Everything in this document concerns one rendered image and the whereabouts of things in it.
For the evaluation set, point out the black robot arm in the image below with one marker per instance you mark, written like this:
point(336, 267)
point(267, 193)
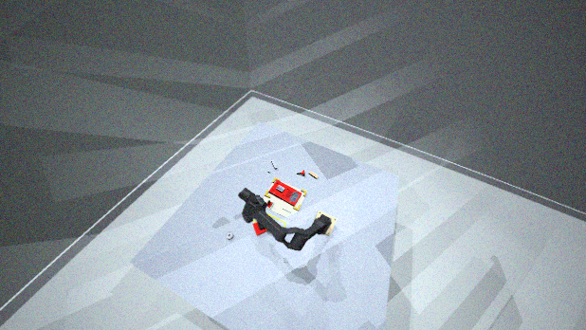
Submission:
point(254, 209)

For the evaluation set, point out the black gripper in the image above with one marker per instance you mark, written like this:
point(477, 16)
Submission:
point(259, 225)

